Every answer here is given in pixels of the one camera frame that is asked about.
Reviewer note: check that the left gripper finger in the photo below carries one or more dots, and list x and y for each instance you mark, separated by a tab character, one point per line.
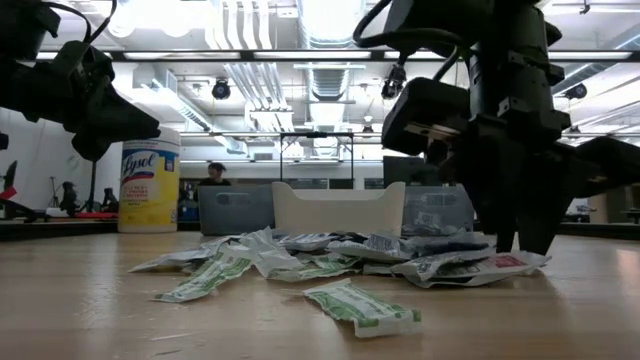
130	122
92	146

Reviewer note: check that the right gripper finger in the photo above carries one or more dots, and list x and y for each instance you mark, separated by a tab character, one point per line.
545	210
495	200

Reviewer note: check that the blue alcohol pad packet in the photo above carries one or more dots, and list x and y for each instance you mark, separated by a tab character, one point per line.
450	246

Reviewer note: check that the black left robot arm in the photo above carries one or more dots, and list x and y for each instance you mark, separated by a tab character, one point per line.
20	90

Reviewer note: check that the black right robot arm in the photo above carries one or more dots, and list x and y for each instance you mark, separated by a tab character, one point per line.
510	60

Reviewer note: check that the white printed first-aid packet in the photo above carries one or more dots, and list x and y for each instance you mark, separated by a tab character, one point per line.
372	247
267	255
310	242
175	259

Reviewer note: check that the black ceiling spotlight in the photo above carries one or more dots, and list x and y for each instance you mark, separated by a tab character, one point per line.
577	91
221	90

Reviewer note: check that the red label large white packet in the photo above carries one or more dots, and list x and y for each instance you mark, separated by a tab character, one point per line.
465	272

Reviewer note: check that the yellow Lysol wipes canister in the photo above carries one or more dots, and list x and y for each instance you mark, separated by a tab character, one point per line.
150	200

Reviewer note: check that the black stand with red part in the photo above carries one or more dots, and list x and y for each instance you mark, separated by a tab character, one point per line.
10	175

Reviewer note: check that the black computer monitor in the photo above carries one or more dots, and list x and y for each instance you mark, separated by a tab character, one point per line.
410	172

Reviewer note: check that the person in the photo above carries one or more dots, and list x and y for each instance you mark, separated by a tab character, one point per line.
215	172

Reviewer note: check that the blue storage rack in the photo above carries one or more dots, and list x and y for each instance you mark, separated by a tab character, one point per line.
189	210

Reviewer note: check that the black overhead light bar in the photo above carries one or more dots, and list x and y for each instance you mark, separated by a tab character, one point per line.
246	56

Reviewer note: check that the narrow grey plastic bin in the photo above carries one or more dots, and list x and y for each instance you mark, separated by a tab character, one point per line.
235	215

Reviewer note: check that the white plastic bin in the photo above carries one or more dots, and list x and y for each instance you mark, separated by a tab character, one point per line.
340	215

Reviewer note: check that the green print bandage packet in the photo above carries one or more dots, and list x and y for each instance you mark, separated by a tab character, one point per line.
360	310
210	277
315	270

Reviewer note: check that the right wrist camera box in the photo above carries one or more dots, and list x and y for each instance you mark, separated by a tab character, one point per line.
425	115

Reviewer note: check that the black background rig frame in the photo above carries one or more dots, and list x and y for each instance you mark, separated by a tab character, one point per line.
317	135

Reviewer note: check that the silver ceiling air duct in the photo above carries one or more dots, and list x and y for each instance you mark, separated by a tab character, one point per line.
330	82

